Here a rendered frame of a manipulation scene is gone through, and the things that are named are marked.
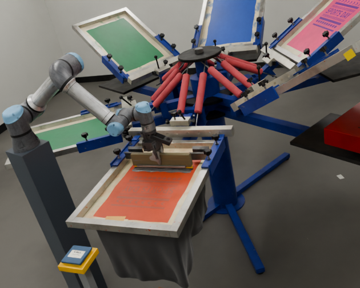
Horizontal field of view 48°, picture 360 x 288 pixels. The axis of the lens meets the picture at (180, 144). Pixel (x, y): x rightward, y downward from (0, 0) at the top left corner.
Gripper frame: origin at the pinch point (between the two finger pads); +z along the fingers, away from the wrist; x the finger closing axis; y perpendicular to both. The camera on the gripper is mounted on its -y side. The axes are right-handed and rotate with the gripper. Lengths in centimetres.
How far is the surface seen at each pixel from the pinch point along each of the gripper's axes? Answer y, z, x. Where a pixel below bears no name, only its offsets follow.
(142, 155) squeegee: 10.5, -5.0, 1.3
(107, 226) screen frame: 7, 2, 53
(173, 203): -16.8, 5.3, 29.8
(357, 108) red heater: -100, -8, -37
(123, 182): 18.9, 4.4, 14.1
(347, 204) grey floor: -92, 103, -97
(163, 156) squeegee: -2.3, -3.7, 1.5
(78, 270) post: 9, 5, 77
